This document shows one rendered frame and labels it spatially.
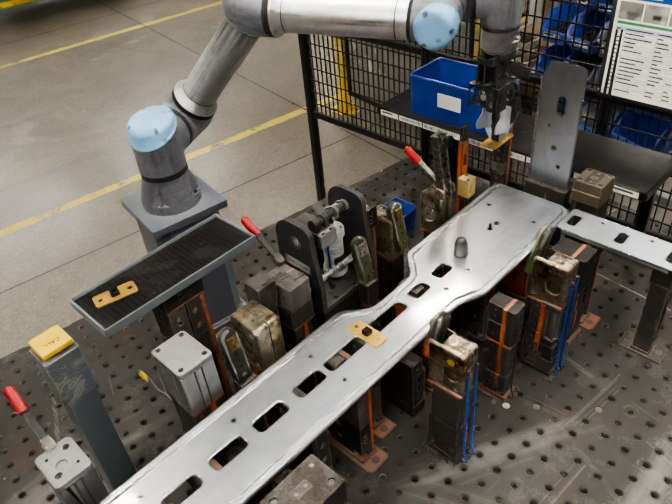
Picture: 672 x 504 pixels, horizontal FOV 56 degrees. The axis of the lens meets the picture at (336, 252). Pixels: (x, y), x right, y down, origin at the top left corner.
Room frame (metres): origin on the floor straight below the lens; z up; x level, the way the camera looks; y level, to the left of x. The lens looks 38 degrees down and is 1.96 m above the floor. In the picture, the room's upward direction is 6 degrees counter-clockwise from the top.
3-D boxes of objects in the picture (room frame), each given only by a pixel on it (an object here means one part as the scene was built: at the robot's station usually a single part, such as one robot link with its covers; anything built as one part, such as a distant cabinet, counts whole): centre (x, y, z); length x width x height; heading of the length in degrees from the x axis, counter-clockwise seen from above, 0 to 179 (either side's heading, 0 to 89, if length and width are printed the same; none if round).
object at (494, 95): (1.22, -0.36, 1.41); 0.09 x 0.08 x 0.12; 133
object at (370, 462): (0.87, 0.01, 0.84); 0.17 x 0.06 x 0.29; 43
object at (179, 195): (1.38, 0.40, 1.15); 0.15 x 0.15 x 0.10
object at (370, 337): (0.93, -0.05, 1.01); 0.08 x 0.04 x 0.01; 42
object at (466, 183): (1.39, -0.36, 0.88); 0.04 x 0.04 x 0.36; 43
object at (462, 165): (1.43, -0.36, 0.95); 0.03 x 0.01 x 0.50; 133
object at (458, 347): (0.84, -0.21, 0.87); 0.12 x 0.09 x 0.35; 43
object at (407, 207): (1.68, -0.21, 0.74); 0.11 x 0.10 x 0.09; 133
